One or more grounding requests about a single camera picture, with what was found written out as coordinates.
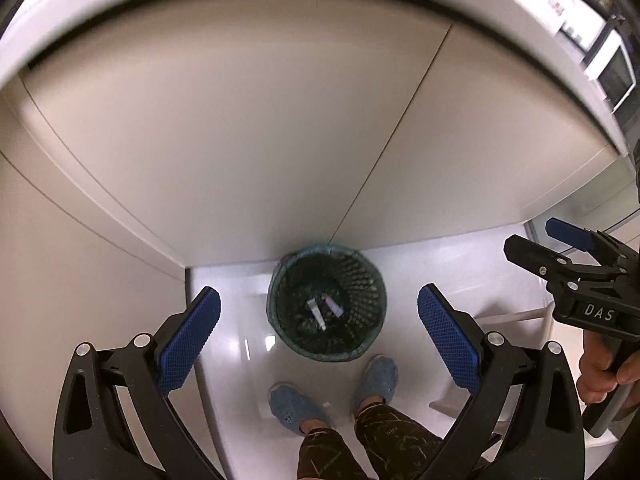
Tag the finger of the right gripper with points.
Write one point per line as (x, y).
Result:
(573, 236)

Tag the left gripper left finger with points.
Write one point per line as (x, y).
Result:
(183, 336)

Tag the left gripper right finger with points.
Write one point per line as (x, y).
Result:
(455, 336)

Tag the dark snack sachet wrapper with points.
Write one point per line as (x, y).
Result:
(324, 309)

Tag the green mesh trash bin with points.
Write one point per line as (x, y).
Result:
(346, 275)

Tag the person right hand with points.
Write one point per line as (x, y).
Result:
(596, 380)

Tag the right blue slipper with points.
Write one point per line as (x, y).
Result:
(377, 384)

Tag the blue slipper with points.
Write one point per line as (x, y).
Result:
(377, 384)
(295, 411)

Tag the left blue slipper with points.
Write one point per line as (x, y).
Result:
(295, 411)

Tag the white microwave oven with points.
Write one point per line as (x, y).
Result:
(609, 65)

